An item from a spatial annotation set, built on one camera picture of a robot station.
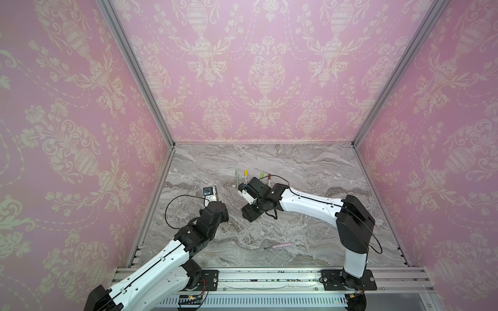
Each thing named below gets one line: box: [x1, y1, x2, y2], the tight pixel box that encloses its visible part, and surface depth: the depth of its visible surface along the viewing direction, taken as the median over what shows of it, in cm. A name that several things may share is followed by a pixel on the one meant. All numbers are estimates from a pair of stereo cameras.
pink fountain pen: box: [261, 242, 292, 251], surface depth 85 cm
